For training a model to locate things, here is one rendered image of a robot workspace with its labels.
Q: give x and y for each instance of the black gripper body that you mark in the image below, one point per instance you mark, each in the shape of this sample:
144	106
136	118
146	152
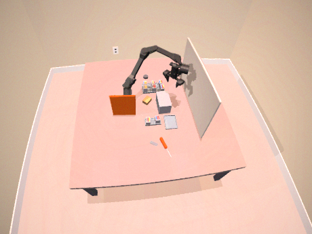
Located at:
174	76

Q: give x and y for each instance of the grey flat panel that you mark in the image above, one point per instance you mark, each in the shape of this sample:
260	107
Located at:
203	98

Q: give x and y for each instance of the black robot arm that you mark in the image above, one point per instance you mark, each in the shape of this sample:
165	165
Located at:
177	66

